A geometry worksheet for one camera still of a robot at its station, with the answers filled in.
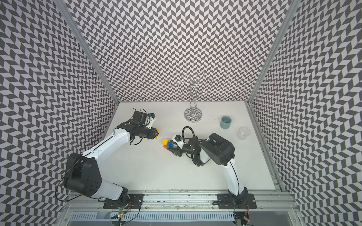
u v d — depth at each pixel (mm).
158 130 836
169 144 889
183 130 771
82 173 417
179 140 792
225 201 722
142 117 693
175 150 833
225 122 1014
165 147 917
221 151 534
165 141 889
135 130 615
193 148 736
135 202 725
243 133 978
